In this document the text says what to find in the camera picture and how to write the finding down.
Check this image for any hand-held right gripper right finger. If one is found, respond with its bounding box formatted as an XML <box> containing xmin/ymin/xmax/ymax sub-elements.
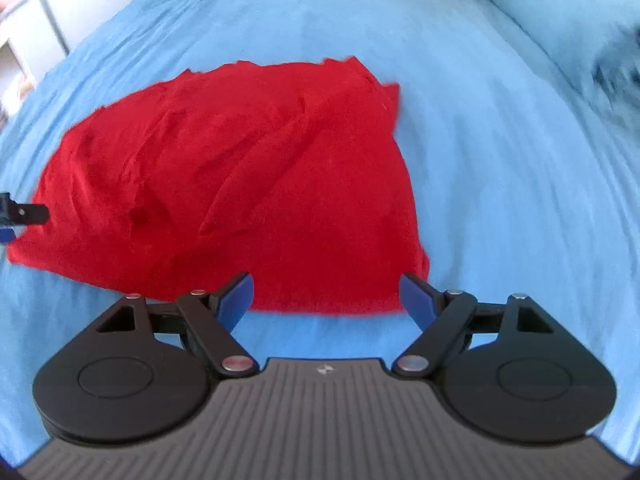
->
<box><xmin>392</xmin><ymin>272</ymin><xmax>556</xmax><ymax>376</ymax></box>

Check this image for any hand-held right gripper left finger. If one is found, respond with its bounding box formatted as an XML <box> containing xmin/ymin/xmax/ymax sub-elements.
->
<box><xmin>95</xmin><ymin>272</ymin><xmax>261</xmax><ymax>376</ymax></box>

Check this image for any red sweater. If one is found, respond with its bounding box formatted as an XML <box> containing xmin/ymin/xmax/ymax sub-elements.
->
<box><xmin>7</xmin><ymin>56</ymin><xmax>432</xmax><ymax>316</ymax></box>

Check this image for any white shelf unit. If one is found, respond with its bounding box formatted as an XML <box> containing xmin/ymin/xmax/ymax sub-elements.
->
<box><xmin>0</xmin><ymin>0</ymin><xmax>71</xmax><ymax>126</ymax></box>

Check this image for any rolled blue duvet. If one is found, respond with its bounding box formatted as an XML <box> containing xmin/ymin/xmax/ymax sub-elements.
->
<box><xmin>450</xmin><ymin>0</ymin><xmax>640</xmax><ymax>103</ymax></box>

